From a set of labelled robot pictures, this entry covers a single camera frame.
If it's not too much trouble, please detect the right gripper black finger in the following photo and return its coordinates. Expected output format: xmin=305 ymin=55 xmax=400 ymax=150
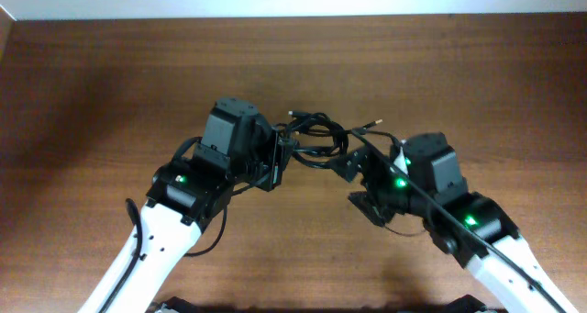
xmin=327 ymin=148 xmax=369 ymax=183
xmin=348 ymin=191 xmax=387 ymax=227

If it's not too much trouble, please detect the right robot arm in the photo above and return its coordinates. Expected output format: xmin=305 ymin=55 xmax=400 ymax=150
xmin=329 ymin=132 xmax=576 ymax=312

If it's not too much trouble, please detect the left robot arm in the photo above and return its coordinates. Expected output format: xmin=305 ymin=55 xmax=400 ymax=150
xmin=81 ymin=98 xmax=297 ymax=312

